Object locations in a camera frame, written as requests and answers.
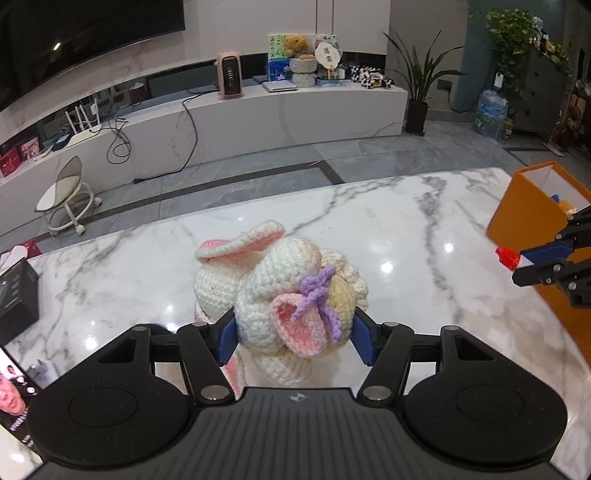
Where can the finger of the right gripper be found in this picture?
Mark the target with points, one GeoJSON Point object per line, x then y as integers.
{"type": "Point", "coordinates": [572, 279]}
{"type": "Point", "coordinates": [576, 235]}

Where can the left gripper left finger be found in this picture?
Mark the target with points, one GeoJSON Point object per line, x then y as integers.
{"type": "Point", "coordinates": [204, 349]}

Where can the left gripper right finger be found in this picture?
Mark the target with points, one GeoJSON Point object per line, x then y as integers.
{"type": "Point", "coordinates": [386, 348]}

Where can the small bottle red cap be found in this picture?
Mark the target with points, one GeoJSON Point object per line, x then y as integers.
{"type": "Point", "coordinates": [511, 260]}

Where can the crochet white bunny doll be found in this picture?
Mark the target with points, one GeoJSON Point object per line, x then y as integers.
{"type": "Point", "coordinates": [293, 301]}

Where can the orange storage box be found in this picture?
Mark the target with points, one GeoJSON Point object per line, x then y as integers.
{"type": "Point", "coordinates": [535, 207]}

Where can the grey drawer cabinet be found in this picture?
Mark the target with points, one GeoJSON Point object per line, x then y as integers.
{"type": "Point", "coordinates": [548, 98]}

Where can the blue water jug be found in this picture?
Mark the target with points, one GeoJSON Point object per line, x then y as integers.
{"type": "Point", "coordinates": [492, 109]}

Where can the smartphone with face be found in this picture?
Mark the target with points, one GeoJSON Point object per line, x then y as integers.
{"type": "Point", "coordinates": [17, 390]}

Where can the black box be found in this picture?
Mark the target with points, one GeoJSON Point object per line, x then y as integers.
{"type": "Point", "coordinates": [19, 305]}

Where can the white small chair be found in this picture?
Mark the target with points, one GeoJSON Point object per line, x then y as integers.
{"type": "Point", "coordinates": [70, 193]}

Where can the green trailing plant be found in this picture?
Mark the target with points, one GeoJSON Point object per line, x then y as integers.
{"type": "Point", "coordinates": [510, 32]}

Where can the white marble tv bench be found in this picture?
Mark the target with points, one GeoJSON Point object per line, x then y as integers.
{"type": "Point", "coordinates": [166, 136]}

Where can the potted long leaf plant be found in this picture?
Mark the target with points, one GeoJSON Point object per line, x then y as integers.
{"type": "Point", "coordinates": [420, 75]}

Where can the white wifi router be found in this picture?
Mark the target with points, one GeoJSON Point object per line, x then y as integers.
{"type": "Point", "coordinates": [84, 122]}

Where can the black white checkered toy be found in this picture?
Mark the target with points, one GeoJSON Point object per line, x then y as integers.
{"type": "Point", "coordinates": [370, 77]}

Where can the pink space heater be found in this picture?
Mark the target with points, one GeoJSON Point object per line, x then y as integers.
{"type": "Point", "coordinates": [229, 74]}

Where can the red gift box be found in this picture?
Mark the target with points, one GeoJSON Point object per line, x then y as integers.
{"type": "Point", "coordinates": [10, 162]}

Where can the white laptop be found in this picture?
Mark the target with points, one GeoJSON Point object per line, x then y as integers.
{"type": "Point", "coordinates": [279, 86]}

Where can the white knitted basket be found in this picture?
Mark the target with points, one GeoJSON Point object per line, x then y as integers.
{"type": "Point", "coordinates": [303, 71]}

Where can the round paper fan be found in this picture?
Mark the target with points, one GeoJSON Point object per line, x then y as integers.
{"type": "Point", "coordinates": [328, 54]}

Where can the brown teddy bear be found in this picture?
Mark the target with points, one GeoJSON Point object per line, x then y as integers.
{"type": "Point", "coordinates": [296, 46]}

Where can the black television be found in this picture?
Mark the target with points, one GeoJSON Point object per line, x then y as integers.
{"type": "Point", "coordinates": [41, 39]}

